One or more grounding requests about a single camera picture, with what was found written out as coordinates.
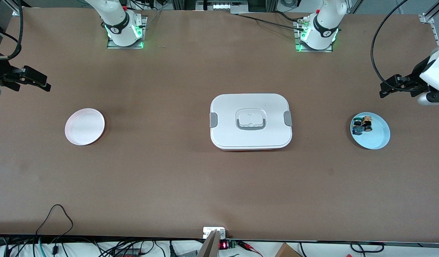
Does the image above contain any white lidded box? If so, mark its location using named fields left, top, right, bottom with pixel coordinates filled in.
left=209, top=94, right=293, bottom=151

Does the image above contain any brown cardboard box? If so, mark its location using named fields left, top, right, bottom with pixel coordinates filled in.
left=275, top=243, right=303, bottom=257

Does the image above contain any small white outlet box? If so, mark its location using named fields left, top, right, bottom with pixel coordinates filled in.
left=203, top=227, right=226, bottom=239

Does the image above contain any light blue plate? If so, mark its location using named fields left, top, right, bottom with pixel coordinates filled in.
left=350, top=112, right=390, bottom=150

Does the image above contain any pink plate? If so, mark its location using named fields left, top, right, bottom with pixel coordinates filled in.
left=65, top=108, right=105, bottom=146

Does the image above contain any white power supply unit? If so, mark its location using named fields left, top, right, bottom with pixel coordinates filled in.
left=195, top=0, right=249, bottom=12

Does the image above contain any red clip lead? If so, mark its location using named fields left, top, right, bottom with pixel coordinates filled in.
left=239, top=241, right=263, bottom=257

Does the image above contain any wooden beam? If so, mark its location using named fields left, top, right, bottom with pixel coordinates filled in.
left=197, top=230, right=221, bottom=257

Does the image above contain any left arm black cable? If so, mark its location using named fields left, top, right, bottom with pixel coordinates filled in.
left=370, top=0, right=411, bottom=83

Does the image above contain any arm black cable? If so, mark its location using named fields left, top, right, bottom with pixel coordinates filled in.
left=370, top=0, right=411, bottom=83
left=7, top=0, right=24, bottom=60

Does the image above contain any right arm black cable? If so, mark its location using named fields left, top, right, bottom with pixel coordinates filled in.
left=7, top=0, right=24, bottom=60

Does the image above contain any aluminium frame profile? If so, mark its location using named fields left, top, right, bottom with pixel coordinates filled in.
left=419, top=0, right=439, bottom=24
left=3, top=0, right=31, bottom=16

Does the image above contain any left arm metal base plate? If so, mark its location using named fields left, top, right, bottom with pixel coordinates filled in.
left=294, top=18, right=334, bottom=52

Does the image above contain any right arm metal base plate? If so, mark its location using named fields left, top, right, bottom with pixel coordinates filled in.
left=107, top=16, right=148, bottom=49

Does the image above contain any short black table cable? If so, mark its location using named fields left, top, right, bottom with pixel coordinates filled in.
left=275, top=11, right=304, bottom=22

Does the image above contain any long black table cable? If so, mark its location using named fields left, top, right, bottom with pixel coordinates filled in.
left=235, top=13, right=305, bottom=31

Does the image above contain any thin black looped cable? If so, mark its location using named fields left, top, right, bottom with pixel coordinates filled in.
left=35, top=204, right=74, bottom=247

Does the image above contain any black oval cable loop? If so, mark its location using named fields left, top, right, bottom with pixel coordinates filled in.
left=350, top=242, right=385, bottom=253

